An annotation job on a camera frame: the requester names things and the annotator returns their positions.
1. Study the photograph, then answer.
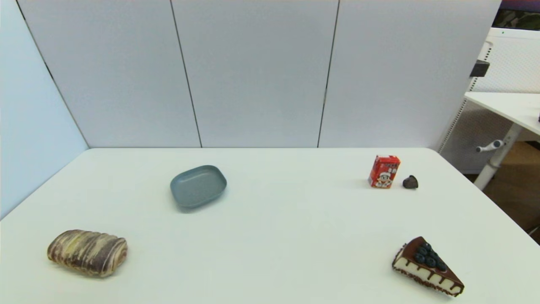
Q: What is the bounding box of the white desk crank handle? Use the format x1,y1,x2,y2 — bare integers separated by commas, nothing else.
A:
475,140,505,154

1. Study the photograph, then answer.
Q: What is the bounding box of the black box on partition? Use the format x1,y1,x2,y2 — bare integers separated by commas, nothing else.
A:
470,60,490,78

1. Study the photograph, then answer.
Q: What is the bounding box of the white desk leg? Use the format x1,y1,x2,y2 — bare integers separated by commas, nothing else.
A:
474,124,523,191

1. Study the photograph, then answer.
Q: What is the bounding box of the white perforated partition panel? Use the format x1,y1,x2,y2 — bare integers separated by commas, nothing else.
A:
438,27,540,174

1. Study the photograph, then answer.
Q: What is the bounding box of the blue-grey rounded plate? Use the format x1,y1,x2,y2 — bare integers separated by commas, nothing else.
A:
170,165,227,209

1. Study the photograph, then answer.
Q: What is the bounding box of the marbled brown bread loaf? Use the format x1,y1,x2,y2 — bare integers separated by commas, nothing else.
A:
47,229,128,278

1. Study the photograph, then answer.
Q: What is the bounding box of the white side desk top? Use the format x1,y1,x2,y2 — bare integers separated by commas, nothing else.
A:
464,92,540,136

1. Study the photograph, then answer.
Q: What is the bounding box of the red milk carton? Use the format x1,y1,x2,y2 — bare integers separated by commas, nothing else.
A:
367,155,401,189

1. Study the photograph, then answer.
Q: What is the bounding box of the blueberry chocolate cake slice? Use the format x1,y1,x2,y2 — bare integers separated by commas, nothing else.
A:
391,236,465,297

